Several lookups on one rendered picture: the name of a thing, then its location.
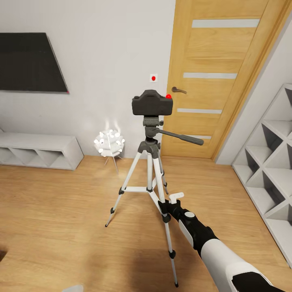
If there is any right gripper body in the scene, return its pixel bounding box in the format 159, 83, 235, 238
161, 200, 181, 216

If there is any camera tripod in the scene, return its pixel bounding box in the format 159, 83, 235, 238
105, 115, 204, 287

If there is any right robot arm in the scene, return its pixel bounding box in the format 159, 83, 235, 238
158, 192, 285, 292

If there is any digital camera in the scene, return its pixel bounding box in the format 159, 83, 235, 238
132, 90, 173, 116

